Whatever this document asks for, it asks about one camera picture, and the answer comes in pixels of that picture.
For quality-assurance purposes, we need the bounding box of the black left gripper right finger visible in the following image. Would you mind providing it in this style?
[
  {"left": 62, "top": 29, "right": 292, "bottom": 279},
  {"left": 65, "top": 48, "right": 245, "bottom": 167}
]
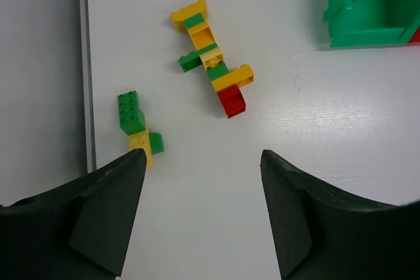
[{"left": 261, "top": 150, "right": 419, "bottom": 279}]

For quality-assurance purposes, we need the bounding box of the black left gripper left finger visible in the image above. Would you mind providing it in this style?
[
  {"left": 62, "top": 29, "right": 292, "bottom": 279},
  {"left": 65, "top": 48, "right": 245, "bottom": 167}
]
[{"left": 1, "top": 149, "right": 146, "bottom": 279}]

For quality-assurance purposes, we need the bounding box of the green yellow lego cluster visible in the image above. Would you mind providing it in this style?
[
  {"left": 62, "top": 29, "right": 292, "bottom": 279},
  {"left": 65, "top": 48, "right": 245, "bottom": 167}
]
[{"left": 117, "top": 90, "right": 164, "bottom": 169}]

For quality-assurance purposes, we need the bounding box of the lego brick tower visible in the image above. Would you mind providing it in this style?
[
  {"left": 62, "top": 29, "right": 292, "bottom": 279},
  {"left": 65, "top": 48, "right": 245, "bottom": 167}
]
[{"left": 169, "top": 0, "right": 254, "bottom": 118}]

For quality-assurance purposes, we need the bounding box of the red plastic bin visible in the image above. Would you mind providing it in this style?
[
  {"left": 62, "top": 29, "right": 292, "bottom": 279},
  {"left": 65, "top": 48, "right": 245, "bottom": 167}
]
[{"left": 406, "top": 26, "right": 420, "bottom": 45}]

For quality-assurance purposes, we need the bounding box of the green plastic bin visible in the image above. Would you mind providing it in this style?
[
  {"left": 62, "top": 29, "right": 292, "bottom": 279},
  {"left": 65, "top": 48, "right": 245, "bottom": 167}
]
[{"left": 324, "top": 0, "right": 419, "bottom": 48}]

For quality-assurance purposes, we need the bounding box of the aluminium frame rail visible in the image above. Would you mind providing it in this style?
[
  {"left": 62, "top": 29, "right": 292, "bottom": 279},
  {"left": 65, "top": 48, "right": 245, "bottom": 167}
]
[{"left": 79, "top": 0, "right": 96, "bottom": 172}]

